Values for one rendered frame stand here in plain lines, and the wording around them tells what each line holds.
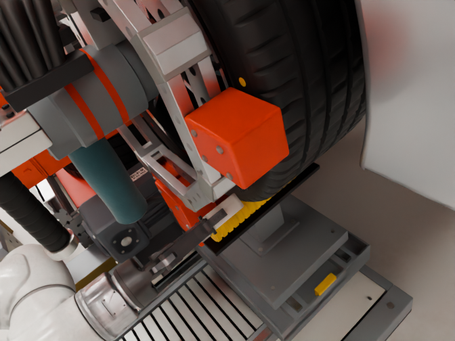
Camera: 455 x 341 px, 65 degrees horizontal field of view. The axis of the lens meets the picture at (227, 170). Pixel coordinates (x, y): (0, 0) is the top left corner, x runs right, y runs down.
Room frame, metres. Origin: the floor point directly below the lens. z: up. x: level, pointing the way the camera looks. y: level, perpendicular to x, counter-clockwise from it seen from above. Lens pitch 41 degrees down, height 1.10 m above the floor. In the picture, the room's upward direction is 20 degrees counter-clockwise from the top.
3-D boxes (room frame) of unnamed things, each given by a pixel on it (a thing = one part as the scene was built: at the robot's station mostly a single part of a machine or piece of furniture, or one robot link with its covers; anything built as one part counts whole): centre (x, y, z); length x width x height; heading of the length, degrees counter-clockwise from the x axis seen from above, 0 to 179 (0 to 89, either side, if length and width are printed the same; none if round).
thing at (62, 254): (0.36, 0.26, 0.83); 0.04 x 0.04 x 0.16
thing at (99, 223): (0.88, 0.28, 0.26); 0.42 x 0.18 x 0.35; 115
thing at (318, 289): (0.69, -0.04, 0.13); 0.50 x 0.36 x 0.10; 25
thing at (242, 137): (0.33, -0.02, 0.85); 0.09 x 0.08 x 0.07; 25
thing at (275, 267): (0.69, -0.04, 0.32); 0.40 x 0.30 x 0.28; 25
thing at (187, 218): (0.63, 0.08, 0.48); 0.16 x 0.12 x 0.17; 115
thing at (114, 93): (0.59, 0.18, 0.85); 0.21 x 0.14 x 0.14; 115
